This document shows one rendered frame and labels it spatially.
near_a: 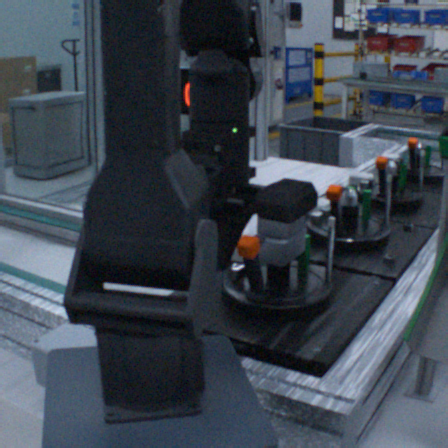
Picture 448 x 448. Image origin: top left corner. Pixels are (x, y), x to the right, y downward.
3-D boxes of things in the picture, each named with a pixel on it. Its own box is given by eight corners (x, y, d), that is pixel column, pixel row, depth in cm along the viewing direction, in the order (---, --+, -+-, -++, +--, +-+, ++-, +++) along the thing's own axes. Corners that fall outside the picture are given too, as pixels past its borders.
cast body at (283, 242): (283, 268, 70) (285, 210, 67) (250, 260, 72) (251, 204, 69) (312, 245, 76) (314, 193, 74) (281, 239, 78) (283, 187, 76)
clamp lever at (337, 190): (341, 233, 89) (337, 192, 85) (329, 231, 90) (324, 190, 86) (349, 219, 91) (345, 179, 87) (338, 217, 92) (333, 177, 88)
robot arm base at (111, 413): (104, 425, 36) (94, 346, 34) (99, 372, 42) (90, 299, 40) (210, 413, 37) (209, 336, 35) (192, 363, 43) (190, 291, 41)
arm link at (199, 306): (193, 351, 34) (191, 250, 32) (57, 332, 36) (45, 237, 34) (217, 303, 40) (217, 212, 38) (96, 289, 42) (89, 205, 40)
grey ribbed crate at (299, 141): (401, 193, 249) (405, 141, 242) (275, 172, 281) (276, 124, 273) (422, 174, 283) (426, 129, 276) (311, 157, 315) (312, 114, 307)
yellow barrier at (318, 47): (322, 130, 753) (323, 43, 716) (308, 128, 763) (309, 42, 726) (392, 106, 1026) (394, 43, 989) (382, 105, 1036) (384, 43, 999)
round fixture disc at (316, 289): (303, 332, 66) (304, 317, 65) (199, 304, 73) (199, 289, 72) (347, 287, 77) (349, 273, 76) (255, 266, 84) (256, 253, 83)
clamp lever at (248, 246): (261, 297, 69) (250, 248, 64) (246, 293, 70) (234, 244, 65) (275, 276, 71) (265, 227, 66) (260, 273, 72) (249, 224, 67)
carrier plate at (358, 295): (324, 379, 60) (326, 362, 59) (143, 323, 72) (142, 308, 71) (391, 294, 79) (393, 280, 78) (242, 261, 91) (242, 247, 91)
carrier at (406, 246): (394, 290, 80) (404, 205, 76) (247, 258, 92) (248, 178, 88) (431, 239, 100) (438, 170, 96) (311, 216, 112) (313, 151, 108)
